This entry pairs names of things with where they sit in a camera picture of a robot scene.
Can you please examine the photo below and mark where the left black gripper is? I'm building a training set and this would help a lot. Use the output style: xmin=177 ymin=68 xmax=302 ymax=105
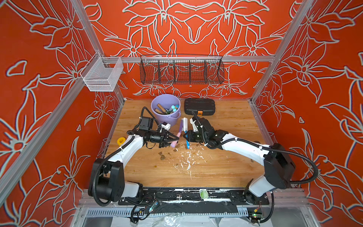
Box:
xmin=148 ymin=129 xmax=179 ymax=148

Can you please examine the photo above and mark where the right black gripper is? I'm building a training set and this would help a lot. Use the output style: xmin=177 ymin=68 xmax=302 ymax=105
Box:
xmin=183 ymin=128 xmax=210 ymax=142

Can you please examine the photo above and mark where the purple trowel pink handle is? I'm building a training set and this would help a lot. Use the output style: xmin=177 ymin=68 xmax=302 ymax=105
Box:
xmin=171 ymin=120 xmax=183 ymax=148

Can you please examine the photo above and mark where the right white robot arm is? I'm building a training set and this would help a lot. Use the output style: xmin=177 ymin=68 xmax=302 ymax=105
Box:
xmin=184 ymin=113 xmax=319 ymax=204

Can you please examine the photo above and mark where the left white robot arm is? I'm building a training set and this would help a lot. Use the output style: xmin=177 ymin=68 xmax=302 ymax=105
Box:
xmin=88 ymin=117 xmax=179 ymax=207

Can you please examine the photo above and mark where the purple plastic bucket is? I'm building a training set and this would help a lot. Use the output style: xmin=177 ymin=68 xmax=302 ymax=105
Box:
xmin=151 ymin=94 xmax=181 ymax=126

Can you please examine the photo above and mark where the black plastic tool case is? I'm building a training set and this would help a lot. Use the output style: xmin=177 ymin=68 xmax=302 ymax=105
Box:
xmin=184 ymin=98 xmax=216 ymax=116

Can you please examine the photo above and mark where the yellow tape roll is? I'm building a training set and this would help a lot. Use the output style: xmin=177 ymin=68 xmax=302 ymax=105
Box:
xmin=117 ymin=137 xmax=127 ymax=146

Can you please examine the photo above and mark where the green round sticker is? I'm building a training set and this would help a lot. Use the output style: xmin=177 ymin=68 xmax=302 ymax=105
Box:
xmin=199 ymin=189 xmax=209 ymax=200

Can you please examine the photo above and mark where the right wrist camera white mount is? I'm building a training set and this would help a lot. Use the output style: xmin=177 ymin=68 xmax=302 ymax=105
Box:
xmin=190 ymin=118 xmax=199 ymax=132

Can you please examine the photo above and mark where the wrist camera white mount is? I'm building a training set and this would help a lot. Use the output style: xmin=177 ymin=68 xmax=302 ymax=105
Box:
xmin=190 ymin=118 xmax=199 ymax=132
xmin=161 ymin=122 xmax=171 ymax=131

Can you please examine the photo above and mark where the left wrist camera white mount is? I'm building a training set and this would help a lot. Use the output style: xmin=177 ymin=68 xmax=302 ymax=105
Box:
xmin=161 ymin=122 xmax=171 ymax=131

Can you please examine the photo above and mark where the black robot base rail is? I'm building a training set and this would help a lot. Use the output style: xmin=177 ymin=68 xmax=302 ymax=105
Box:
xmin=118 ymin=187 xmax=270 ymax=216

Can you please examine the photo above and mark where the black wire wall basket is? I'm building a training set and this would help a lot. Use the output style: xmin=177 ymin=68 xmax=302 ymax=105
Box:
xmin=140 ymin=54 xmax=225 ymax=85

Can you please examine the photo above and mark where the white wire mesh basket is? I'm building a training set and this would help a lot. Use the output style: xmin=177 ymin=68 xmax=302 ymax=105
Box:
xmin=80 ymin=52 xmax=124 ymax=92

